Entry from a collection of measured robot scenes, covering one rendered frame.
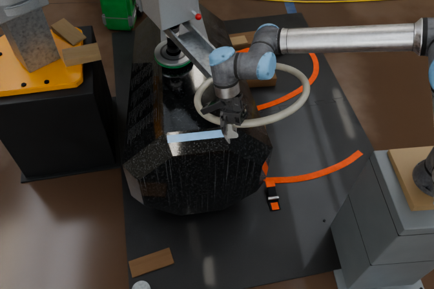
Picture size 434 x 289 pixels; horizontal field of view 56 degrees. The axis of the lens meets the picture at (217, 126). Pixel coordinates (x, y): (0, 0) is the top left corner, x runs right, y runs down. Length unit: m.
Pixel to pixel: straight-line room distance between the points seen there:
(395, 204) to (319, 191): 0.98
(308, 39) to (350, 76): 2.23
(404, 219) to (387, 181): 0.18
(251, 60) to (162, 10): 0.74
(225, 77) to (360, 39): 0.45
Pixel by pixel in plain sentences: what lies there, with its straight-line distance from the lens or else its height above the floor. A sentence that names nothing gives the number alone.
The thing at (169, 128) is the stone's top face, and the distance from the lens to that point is 2.00.
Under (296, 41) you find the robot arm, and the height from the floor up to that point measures 1.52.
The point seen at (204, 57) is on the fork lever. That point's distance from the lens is 1.99.
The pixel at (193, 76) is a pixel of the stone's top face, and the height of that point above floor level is 0.83.
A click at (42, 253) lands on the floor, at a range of 2.75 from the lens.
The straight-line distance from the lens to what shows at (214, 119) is 1.57.
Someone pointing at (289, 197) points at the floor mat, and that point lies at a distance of 2.76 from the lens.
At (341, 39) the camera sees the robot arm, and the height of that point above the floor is 1.56.
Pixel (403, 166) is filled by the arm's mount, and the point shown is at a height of 0.88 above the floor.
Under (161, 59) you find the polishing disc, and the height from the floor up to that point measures 0.88.
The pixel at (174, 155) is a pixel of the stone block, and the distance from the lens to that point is 2.00.
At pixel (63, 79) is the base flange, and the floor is 0.78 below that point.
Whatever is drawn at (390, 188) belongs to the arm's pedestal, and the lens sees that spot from 1.96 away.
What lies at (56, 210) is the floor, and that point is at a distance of 2.85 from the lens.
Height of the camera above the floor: 2.41
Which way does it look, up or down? 52 degrees down
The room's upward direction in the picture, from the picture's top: 2 degrees clockwise
